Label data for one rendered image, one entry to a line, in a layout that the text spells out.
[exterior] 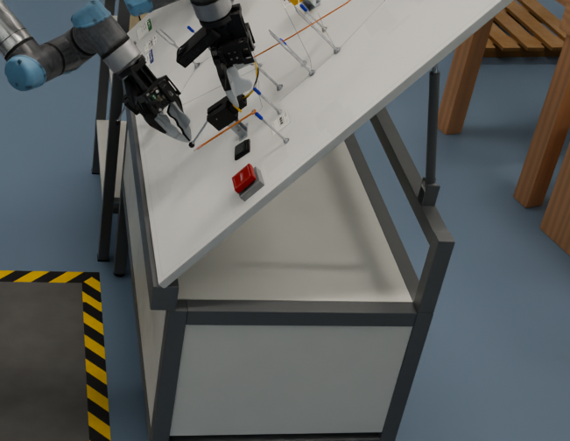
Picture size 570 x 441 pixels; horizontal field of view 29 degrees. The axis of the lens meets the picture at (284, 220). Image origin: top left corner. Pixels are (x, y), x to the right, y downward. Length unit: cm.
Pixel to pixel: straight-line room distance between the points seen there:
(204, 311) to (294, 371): 29
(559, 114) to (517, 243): 53
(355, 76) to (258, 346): 64
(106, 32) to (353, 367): 94
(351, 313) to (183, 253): 41
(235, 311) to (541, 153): 233
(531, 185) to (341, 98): 238
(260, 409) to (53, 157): 200
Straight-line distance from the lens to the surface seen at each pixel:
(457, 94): 488
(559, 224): 440
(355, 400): 264
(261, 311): 239
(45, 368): 338
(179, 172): 252
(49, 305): 360
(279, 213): 271
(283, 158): 224
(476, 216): 444
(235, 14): 222
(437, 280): 245
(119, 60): 237
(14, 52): 235
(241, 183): 223
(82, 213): 403
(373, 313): 246
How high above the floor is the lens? 229
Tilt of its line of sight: 34 degrees down
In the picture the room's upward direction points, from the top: 11 degrees clockwise
